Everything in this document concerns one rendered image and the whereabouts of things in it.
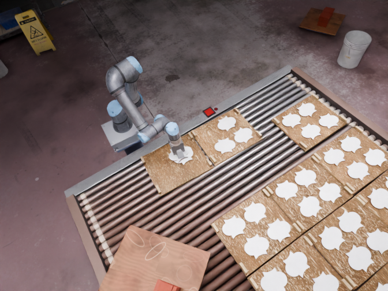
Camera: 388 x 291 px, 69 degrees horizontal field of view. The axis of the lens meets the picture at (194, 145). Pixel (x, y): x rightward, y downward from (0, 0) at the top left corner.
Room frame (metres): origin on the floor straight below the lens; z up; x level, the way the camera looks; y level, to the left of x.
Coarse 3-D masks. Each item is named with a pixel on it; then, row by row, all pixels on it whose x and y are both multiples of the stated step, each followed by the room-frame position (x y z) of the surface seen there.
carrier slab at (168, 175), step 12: (168, 144) 1.19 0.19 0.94; (192, 144) 1.15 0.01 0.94; (144, 156) 1.12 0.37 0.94; (156, 156) 1.10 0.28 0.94; (168, 156) 1.09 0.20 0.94; (192, 156) 1.05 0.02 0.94; (204, 156) 1.03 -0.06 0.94; (156, 168) 1.01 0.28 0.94; (168, 168) 0.99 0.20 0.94; (180, 168) 0.98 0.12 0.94; (192, 168) 0.96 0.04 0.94; (204, 168) 0.94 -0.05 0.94; (156, 180) 0.91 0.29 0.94; (168, 180) 0.90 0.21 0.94; (180, 180) 0.88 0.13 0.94; (168, 192) 0.81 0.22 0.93
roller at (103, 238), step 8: (264, 136) 1.13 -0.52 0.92; (256, 144) 1.08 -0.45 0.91; (240, 152) 1.03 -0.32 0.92; (232, 160) 0.99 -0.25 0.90; (216, 168) 0.94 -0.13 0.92; (200, 176) 0.90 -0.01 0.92; (184, 184) 0.86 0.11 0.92; (192, 184) 0.85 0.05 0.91; (176, 192) 0.81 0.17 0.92; (160, 200) 0.77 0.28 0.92; (168, 200) 0.77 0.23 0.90; (152, 208) 0.72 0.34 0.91; (136, 216) 0.69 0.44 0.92; (144, 216) 0.69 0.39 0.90; (120, 224) 0.66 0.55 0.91; (128, 224) 0.65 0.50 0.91; (112, 232) 0.61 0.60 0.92; (96, 240) 0.58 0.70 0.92; (104, 240) 0.57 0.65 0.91
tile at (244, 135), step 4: (240, 128) 1.22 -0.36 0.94; (244, 128) 1.21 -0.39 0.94; (248, 128) 1.21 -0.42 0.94; (236, 132) 1.19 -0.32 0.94; (240, 132) 1.18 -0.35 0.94; (244, 132) 1.18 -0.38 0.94; (248, 132) 1.17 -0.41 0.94; (236, 136) 1.15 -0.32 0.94; (240, 136) 1.15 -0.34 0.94; (244, 136) 1.14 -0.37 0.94; (248, 136) 1.14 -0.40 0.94; (236, 140) 1.12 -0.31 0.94; (240, 140) 1.11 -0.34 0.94; (244, 140) 1.11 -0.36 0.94
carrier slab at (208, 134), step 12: (216, 120) 1.34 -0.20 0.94; (240, 120) 1.30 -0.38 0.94; (204, 132) 1.24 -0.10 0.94; (216, 132) 1.23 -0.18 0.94; (228, 132) 1.21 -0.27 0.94; (252, 132) 1.17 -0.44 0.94; (204, 144) 1.14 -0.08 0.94; (240, 144) 1.08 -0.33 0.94; (252, 144) 1.07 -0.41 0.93; (216, 156) 1.02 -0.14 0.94; (228, 156) 1.00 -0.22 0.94
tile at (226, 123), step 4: (220, 120) 1.33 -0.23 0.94; (224, 120) 1.32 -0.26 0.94; (228, 120) 1.31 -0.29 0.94; (232, 120) 1.31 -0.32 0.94; (220, 124) 1.29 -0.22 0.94; (224, 124) 1.28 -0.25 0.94; (228, 124) 1.28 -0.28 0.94; (232, 124) 1.27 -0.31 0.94; (220, 128) 1.25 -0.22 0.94; (224, 128) 1.24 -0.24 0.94; (228, 128) 1.24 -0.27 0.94
